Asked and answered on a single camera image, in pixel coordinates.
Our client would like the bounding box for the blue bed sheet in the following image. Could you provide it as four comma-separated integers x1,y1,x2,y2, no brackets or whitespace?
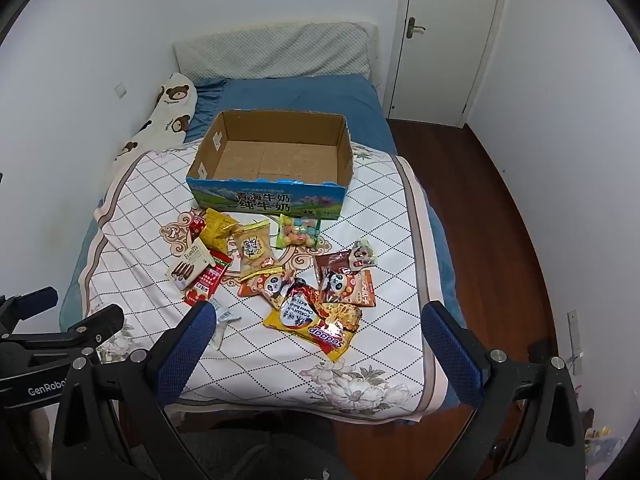
60,74,466,411

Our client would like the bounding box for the blue printed cardboard box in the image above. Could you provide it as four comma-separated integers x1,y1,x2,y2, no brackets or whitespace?
186,110,357,222

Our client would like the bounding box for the colourful candy bag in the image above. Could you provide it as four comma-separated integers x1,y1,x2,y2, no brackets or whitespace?
275,214,323,251

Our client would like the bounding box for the long red snack packet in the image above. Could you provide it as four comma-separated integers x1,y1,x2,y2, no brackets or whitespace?
184,249,234,307

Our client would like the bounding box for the brown panda snack packet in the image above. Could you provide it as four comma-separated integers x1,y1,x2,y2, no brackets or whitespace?
314,251,376,306

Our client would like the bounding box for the white door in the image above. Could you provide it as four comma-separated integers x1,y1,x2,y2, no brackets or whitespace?
385,0,506,123

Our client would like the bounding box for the beige cookie packet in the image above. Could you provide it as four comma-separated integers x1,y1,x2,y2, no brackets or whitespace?
231,220,277,281

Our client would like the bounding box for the small white panda packet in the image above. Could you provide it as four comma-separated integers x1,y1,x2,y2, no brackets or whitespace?
350,240,377,268

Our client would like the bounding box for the white diamond pattern quilt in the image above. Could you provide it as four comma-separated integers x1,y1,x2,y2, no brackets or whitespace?
85,140,453,423

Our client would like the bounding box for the orange panda snack packet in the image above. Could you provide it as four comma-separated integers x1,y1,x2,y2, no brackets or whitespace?
237,266,297,311

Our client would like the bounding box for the white biscuit stick box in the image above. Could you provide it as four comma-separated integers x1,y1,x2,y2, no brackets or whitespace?
166,237,216,291

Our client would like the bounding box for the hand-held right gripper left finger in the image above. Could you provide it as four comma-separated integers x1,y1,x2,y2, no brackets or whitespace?
51,302,218,480

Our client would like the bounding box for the grey dotted pillow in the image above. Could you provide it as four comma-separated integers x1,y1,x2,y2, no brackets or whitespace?
172,22,378,81

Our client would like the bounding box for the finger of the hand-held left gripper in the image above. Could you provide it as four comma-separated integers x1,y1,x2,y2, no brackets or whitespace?
30,304,126,357
0,286,59,336

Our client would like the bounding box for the white bear print bolster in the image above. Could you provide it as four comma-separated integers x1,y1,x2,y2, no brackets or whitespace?
112,72,198,161

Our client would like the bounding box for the clear plastic wrapper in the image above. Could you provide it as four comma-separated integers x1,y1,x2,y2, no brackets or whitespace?
207,300,242,348

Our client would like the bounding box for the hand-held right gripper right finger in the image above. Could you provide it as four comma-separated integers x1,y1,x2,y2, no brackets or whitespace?
421,301,586,480

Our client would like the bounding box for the yellow instant noodle packet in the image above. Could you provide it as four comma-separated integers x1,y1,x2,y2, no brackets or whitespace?
263,300,362,363

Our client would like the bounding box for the yellow snack packet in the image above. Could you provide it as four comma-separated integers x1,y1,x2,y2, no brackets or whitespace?
200,208,238,248

